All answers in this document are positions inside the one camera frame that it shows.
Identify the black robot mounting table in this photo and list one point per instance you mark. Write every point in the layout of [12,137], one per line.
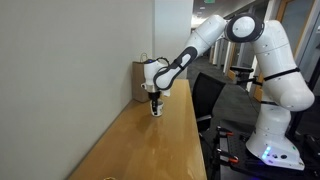
[236,146]

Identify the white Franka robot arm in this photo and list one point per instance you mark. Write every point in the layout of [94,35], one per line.
[283,83]

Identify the black swivel chair armrest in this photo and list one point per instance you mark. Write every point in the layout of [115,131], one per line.
[241,70]

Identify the black office chair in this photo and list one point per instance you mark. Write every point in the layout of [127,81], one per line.
[206,96]

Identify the wide wooden door frame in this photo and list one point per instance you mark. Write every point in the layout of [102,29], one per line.
[258,91]

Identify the orange black clamp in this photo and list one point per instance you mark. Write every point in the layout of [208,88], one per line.
[226,132]
[230,158]

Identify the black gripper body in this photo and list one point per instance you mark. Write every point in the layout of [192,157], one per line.
[154,95]

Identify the narrow wooden door frame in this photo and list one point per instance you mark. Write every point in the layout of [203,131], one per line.
[231,63]

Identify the brown paper bag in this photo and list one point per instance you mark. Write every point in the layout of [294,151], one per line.
[138,86]

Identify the white printed mug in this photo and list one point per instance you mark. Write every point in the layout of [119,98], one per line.
[160,109]

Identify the green exit sign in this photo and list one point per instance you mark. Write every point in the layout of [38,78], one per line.
[209,1]

